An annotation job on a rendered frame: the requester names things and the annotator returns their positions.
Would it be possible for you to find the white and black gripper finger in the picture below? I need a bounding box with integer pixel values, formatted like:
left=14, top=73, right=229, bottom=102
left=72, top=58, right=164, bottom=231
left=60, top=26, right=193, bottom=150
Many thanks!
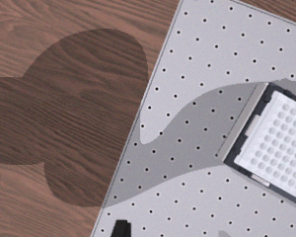
left=111, top=219, right=131, bottom=237

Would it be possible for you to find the grey perforated breadboard plate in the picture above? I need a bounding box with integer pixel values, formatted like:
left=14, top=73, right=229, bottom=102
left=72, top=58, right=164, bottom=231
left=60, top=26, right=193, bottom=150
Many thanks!
left=91, top=0, right=296, bottom=237

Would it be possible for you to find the clear well plate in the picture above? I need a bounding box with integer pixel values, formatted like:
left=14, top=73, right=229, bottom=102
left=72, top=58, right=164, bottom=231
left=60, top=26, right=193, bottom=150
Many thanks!
left=234, top=91, right=296, bottom=197

